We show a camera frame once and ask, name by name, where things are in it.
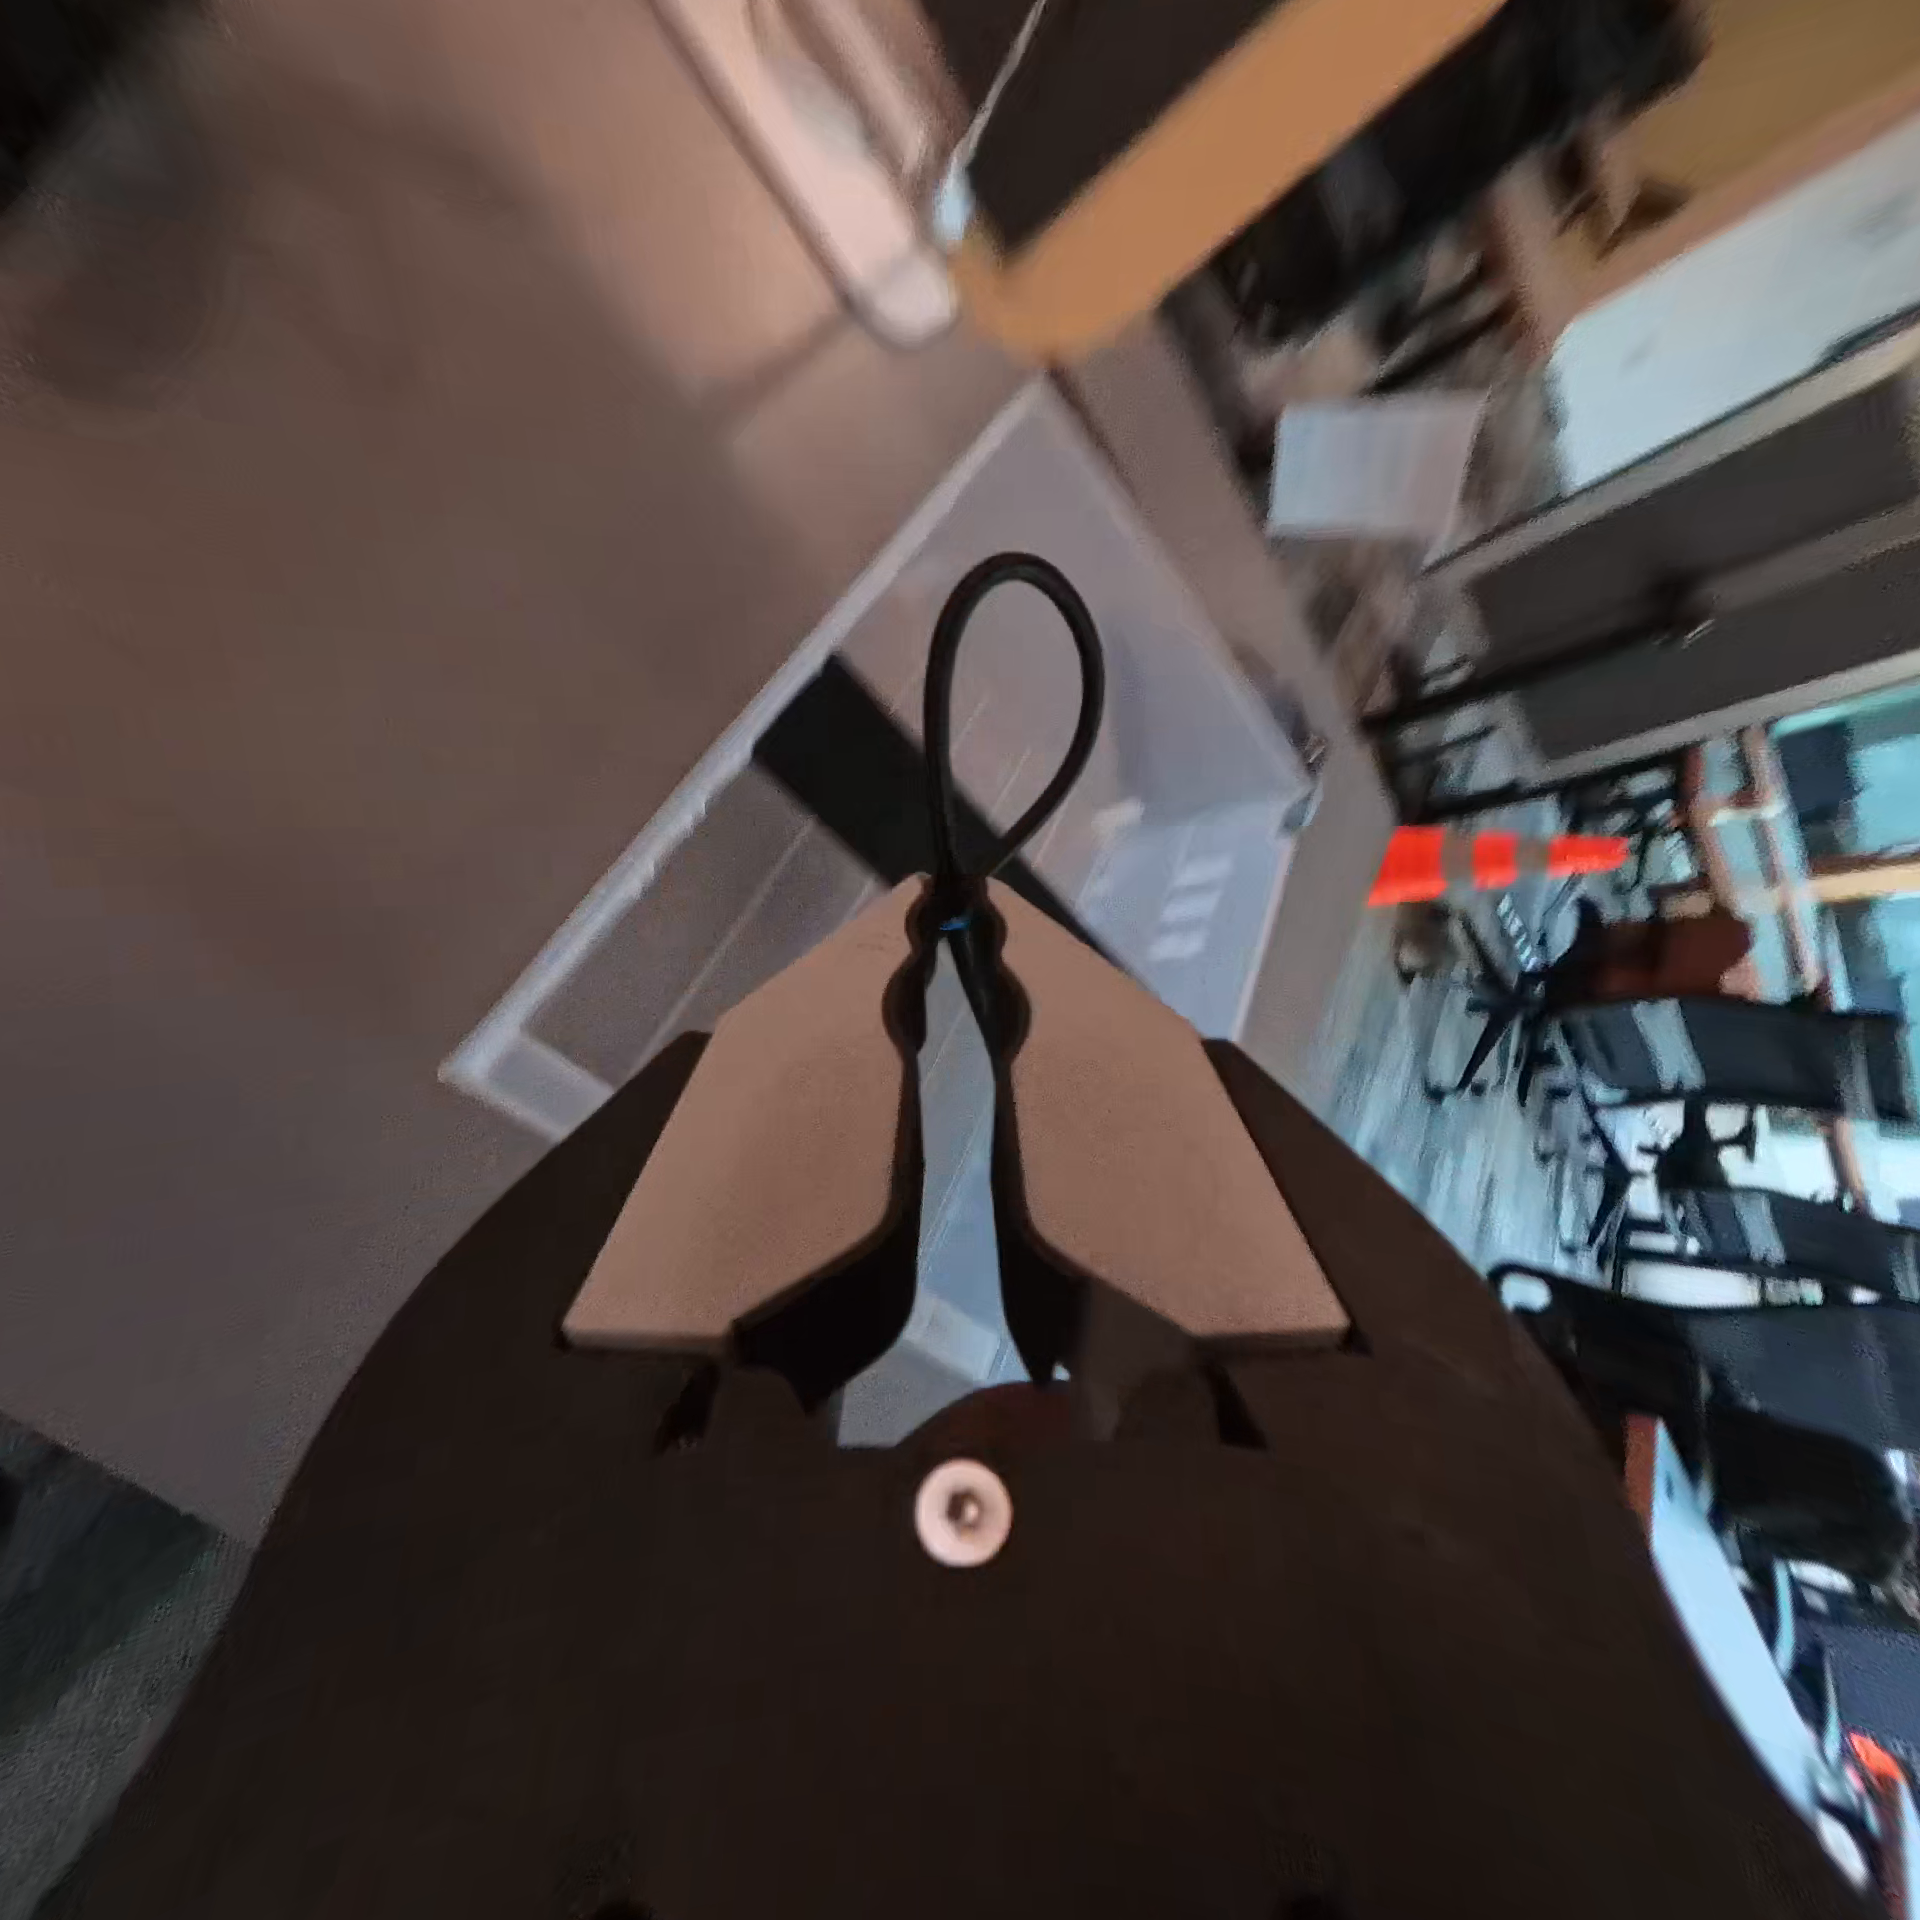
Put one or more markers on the grey framed panel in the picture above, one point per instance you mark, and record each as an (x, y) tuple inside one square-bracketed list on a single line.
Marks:
[(1726, 601)]

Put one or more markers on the clear plastic bin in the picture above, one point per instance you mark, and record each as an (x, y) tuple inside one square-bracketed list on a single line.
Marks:
[(1140, 631)]

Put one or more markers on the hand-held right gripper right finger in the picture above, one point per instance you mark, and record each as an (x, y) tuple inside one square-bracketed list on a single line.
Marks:
[(1157, 1186)]

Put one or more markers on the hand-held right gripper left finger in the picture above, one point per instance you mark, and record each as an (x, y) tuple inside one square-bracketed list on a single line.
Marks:
[(750, 1171)]

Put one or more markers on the black office chair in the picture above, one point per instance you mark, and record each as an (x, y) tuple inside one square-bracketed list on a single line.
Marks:
[(1726, 1050), (1801, 1358)]

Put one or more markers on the white paper sheet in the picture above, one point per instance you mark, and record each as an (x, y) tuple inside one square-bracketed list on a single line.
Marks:
[(1374, 466)]

